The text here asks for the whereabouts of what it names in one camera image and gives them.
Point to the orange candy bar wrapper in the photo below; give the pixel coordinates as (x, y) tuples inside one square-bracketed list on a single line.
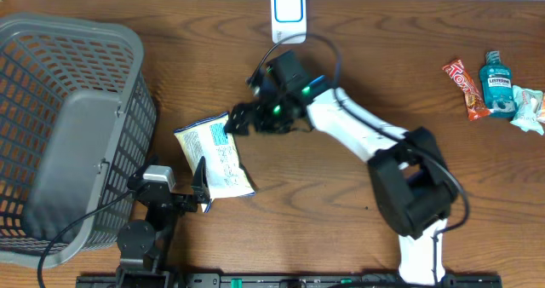
[(474, 101)]

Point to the mint green snack packet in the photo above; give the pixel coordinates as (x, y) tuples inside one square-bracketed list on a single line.
[(529, 104)]

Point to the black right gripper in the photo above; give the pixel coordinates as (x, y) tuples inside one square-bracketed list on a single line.
[(238, 110)]

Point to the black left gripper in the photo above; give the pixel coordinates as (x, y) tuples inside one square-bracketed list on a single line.
[(199, 192)]

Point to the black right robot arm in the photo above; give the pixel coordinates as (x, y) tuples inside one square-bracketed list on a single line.
[(412, 186)]

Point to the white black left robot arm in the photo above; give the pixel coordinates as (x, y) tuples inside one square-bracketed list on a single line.
[(144, 244)]

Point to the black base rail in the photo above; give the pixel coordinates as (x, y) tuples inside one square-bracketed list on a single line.
[(239, 281)]

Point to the grey plastic basket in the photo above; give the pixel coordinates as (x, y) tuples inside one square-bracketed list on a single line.
[(76, 121)]

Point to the teal mouthwash bottle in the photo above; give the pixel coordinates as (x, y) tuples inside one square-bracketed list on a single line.
[(496, 80)]

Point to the white snack bag blue edges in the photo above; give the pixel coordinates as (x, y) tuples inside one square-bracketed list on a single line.
[(226, 177)]

